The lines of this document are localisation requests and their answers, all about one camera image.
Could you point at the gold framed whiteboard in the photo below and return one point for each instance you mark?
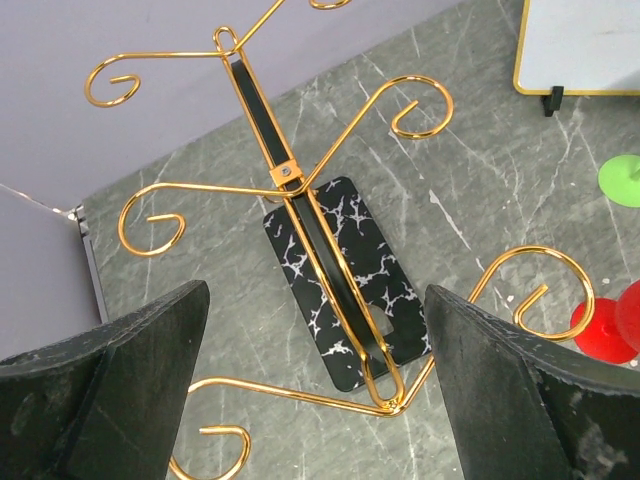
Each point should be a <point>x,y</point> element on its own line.
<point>577,48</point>

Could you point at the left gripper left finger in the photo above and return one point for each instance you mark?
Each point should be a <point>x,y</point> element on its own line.
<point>107,403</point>

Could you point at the red plastic wine glass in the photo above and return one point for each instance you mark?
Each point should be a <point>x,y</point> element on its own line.
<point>613,333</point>

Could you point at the gold wine glass rack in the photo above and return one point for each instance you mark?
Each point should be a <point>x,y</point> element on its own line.
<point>390,395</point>

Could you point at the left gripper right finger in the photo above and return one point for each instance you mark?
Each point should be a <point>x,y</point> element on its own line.
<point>522,407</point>

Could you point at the green plastic wine glass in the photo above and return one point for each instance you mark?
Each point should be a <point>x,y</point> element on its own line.
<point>618,180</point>

